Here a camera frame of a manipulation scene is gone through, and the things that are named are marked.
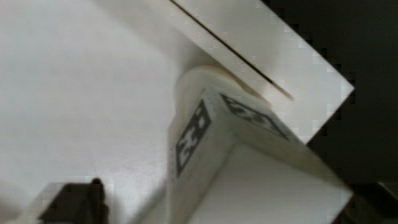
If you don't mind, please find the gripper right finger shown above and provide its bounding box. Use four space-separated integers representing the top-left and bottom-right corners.
336 182 398 224

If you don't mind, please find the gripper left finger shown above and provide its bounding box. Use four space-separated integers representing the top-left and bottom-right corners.
11 178 112 224

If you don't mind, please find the white table leg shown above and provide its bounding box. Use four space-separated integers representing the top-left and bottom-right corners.
137 66 352 224

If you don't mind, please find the white square table top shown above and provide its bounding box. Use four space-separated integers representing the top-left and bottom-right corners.
0 0 354 224

